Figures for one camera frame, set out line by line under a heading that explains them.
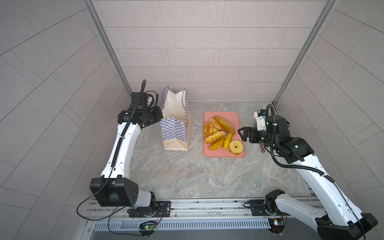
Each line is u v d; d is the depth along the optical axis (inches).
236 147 35.0
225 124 38.6
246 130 24.0
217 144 34.6
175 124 30.3
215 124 38.2
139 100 21.7
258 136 23.9
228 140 35.5
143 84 22.7
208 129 37.0
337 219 14.7
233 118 42.4
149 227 25.2
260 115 23.9
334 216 14.9
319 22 29.8
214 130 36.8
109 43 32.9
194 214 27.7
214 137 35.0
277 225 26.8
